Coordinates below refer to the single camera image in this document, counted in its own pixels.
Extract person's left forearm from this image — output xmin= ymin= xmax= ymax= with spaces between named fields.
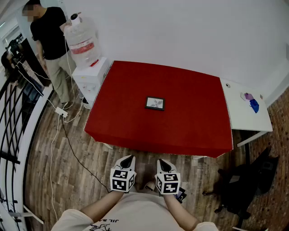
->
xmin=80 ymin=191 xmax=125 ymax=223

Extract white power strip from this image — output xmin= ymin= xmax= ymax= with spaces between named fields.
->
xmin=55 ymin=106 xmax=69 ymax=118

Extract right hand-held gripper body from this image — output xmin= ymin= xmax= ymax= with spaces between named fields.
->
xmin=154 ymin=158 xmax=181 ymax=195

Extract red tablecloth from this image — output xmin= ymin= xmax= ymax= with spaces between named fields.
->
xmin=84 ymin=60 xmax=233 ymax=158

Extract white side desk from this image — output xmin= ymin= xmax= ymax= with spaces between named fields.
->
xmin=220 ymin=78 xmax=274 ymax=148

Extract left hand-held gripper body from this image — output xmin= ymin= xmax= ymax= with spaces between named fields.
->
xmin=110 ymin=155 xmax=137 ymax=194

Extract white water dispenser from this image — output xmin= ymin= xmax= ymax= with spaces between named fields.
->
xmin=72 ymin=56 xmax=113 ymax=109

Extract black office chair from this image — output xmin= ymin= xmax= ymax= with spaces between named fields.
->
xmin=202 ymin=148 xmax=280 ymax=229

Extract person's right forearm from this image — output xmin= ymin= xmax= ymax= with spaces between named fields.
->
xmin=163 ymin=194 xmax=200 ymax=231

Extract white cable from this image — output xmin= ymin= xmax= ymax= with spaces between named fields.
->
xmin=63 ymin=96 xmax=84 ymax=124
xmin=16 ymin=60 xmax=57 ymax=109
xmin=50 ymin=115 xmax=62 ymax=223
xmin=61 ymin=36 xmax=76 ymax=110

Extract black cable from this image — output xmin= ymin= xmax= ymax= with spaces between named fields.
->
xmin=60 ymin=116 xmax=112 ymax=194

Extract person's beige printed t-shirt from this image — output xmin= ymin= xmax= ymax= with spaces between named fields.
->
xmin=51 ymin=191 xmax=219 ymax=231

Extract blue cloth item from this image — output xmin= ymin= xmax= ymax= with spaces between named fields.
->
xmin=249 ymin=99 xmax=260 ymax=114

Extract white round camera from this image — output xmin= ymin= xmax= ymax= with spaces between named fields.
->
xmin=70 ymin=12 xmax=82 ymax=27

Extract black picture frame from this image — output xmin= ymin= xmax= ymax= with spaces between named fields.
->
xmin=144 ymin=96 xmax=166 ymax=111

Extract clear water bottle red label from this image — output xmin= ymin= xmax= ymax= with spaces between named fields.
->
xmin=64 ymin=17 xmax=102 ymax=70

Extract black metal railing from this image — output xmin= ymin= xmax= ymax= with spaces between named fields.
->
xmin=0 ymin=74 xmax=45 ymax=213

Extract black video camera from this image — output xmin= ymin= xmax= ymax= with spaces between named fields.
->
xmin=5 ymin=33 xmax=24 ymax=57

